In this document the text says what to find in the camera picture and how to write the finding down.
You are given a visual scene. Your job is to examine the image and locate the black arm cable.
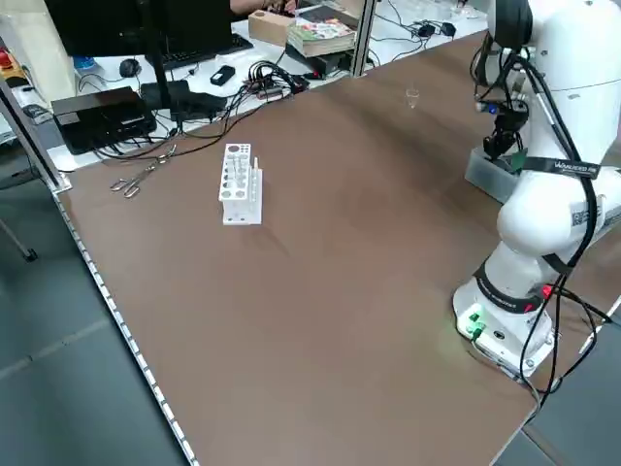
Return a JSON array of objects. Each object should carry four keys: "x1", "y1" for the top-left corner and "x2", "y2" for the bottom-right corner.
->
[{"x1": 468, "y1": 28, "x2": 621, "y2": 404}]

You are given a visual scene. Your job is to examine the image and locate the metal crucible tongs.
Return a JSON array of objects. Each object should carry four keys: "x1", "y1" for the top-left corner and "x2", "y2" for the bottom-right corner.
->
[{"x1": 109, "y1": 145, "x2": 177, "y2": 200}]

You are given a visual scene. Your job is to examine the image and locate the wooden box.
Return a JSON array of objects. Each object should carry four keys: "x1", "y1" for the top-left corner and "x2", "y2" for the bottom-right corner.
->
[{"x1": 246, "y1": 9, "x2": 297, "y2": 48}]

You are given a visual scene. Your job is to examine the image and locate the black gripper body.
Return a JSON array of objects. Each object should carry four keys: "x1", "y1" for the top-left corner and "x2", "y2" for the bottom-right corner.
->
[{"x1": 482, "y1": 111, "x2": 529, "y2": 160}]

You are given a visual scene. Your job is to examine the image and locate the aluminium frame post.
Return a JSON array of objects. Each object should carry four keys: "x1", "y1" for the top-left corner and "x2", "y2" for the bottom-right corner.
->
[
  {"x1": 0, "y1": 72, "x2": 74, "y2": 195},
  {"x1": 348, "y1": 0, "x2": 377, "y2": 79}
]

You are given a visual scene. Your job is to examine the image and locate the green cloth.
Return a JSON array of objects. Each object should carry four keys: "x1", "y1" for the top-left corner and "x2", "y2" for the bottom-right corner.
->
[{"x1": 504, "y1": 150, "x2": 530, "y2": 176}]

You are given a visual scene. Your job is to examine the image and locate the black keyboard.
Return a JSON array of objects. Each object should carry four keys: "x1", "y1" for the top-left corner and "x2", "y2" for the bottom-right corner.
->
[{"x1": 159, "y1": 36, "x2": 256, "y2": 69}]

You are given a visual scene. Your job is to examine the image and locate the person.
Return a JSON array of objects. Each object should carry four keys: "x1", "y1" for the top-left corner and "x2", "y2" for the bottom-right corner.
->
[{"x1": 227, "y1": 0, "x2": 298, "y2": 17}]

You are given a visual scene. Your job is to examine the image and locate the white test tube rack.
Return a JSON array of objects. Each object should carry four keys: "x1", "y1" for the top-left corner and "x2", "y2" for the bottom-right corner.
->
[{"x1": 216, "y1": 142, "x2": 266, "y2": 227}]

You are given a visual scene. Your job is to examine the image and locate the stack of books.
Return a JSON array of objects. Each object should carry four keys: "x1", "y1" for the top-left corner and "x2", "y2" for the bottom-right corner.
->
[{"x1": 285, "y1": 12, "x2": 358, "y2": 58}]

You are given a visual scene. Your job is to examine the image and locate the small black device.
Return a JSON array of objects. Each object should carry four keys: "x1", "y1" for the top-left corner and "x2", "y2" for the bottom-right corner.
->
[{"x1": 209, "y1": 65, "x2": 238, "y2": 86}]

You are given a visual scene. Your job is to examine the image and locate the tangled black cable bundle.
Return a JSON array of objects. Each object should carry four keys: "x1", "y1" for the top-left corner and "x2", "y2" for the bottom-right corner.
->
[{"x1": 232, "y1": 60, "x2": 311, "y2": 103}]

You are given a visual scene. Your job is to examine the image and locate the black box-shaped device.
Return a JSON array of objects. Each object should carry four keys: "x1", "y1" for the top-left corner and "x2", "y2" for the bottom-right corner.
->
[{"x1": 50, "y1": 85, "x2": 159, "y2": 156}]

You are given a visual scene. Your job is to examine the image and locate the translucent plastic box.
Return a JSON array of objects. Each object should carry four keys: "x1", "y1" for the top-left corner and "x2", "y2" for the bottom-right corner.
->
[{"x1": 464, "y1": 148, "x2": 523, "y2": 208}]

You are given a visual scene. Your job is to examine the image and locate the black computer monitor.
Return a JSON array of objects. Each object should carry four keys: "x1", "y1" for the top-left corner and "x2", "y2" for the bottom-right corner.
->
[{"x1": 43, "y1": 0, "x2": 234, "y2": 125}]

